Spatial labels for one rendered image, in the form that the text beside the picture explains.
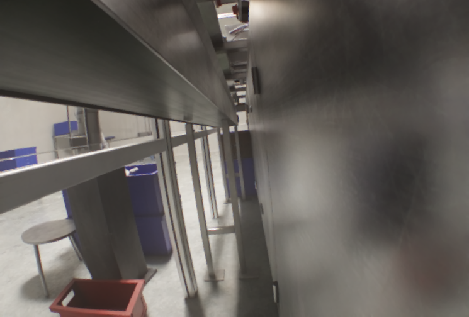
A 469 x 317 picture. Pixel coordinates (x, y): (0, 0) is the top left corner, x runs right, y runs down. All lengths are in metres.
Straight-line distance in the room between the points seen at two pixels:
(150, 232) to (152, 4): 1.20
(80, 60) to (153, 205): 1.09
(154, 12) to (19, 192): 0.24
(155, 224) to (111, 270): 0.36
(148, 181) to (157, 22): 1.07
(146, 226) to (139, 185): 0.21
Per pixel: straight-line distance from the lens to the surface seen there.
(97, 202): 0.95
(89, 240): 1.07
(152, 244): 1.34
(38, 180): 0.34
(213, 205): 1.71
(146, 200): 1.25
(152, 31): 0.18
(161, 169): 0.82
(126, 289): 0.98
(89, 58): 0.19
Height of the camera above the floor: 0.61
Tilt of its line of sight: 4 degrees down
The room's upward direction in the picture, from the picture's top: 7 degrees counter-clockwise
